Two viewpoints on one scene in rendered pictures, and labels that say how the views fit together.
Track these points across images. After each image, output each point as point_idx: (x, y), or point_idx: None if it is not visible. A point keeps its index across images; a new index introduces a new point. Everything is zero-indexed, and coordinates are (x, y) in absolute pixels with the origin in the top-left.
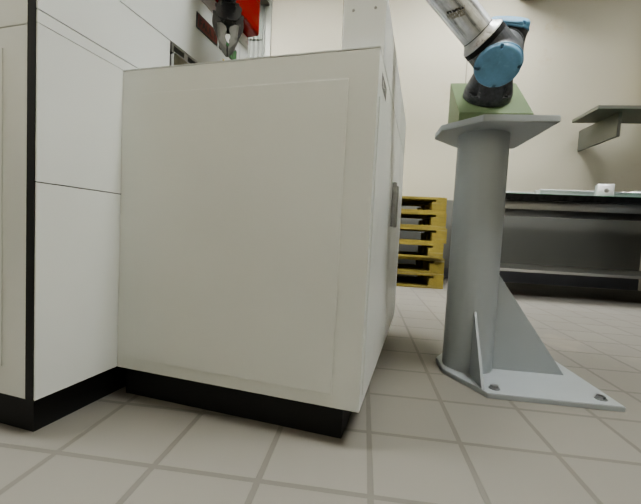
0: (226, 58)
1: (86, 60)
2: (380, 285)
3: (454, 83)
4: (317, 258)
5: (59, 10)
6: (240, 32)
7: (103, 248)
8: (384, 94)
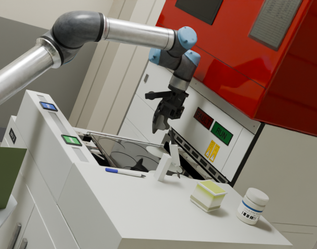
0: (216, 140)
1: (130, 134)
2: None
3: (22, 148)
4: None
5: (130, 116)
6: (153, 117)
7: None
8: (12, 139)
